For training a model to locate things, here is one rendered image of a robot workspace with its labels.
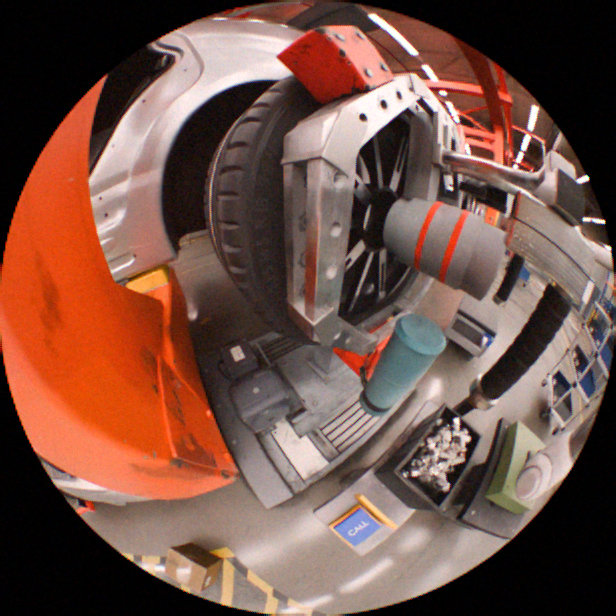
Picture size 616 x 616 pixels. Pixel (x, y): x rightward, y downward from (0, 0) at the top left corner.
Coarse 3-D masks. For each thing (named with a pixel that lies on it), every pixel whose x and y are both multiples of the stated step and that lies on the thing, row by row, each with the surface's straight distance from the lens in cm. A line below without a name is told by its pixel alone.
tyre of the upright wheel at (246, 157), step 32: (288, 96) 26; (256, 128) 23; (288, 128) 24; (224, 160) 24; (256, 160) 22; (224, 192) 22; (256, 192) 21; (224, 224) 23; (256, 224) 22; (224, 256) 28; (256, 256) 23; (256, 288) 24; (288, 320) 30; (352, 320) 47
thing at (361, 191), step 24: (408, 120) 48; (384, 144) 59; (408, 144) 55; (384, 168) 66; (360, 192) 35; (384, 192) 46; (360, 216) 37; (384, 216) 51; (360, 240) 38; (360, 264) 44; (384, 264) 51; (360, 288) 45; (384, 288) 57; (360, 312) 49
